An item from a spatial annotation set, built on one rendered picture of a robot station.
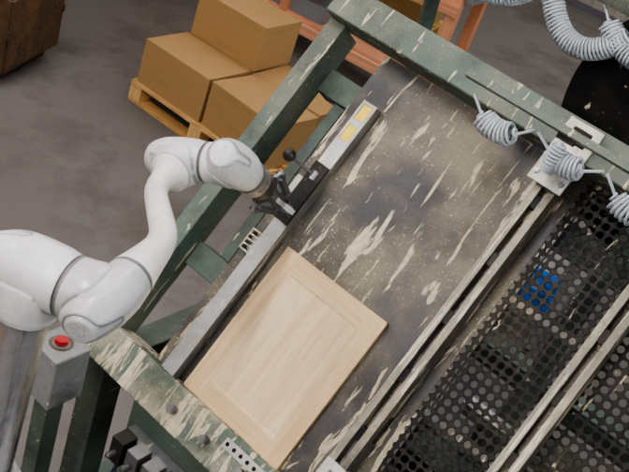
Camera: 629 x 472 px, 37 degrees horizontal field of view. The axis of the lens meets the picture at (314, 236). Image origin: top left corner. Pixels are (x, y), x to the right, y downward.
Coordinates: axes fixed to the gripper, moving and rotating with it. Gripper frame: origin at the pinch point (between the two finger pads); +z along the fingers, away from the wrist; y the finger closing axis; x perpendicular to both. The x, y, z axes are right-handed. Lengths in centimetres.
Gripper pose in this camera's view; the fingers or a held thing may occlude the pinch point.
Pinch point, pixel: (285, 206)
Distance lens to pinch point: 255.6
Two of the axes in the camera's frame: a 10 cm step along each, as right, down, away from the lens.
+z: 3.4, 2.8, 9.0
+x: -7.2, -5.4, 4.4
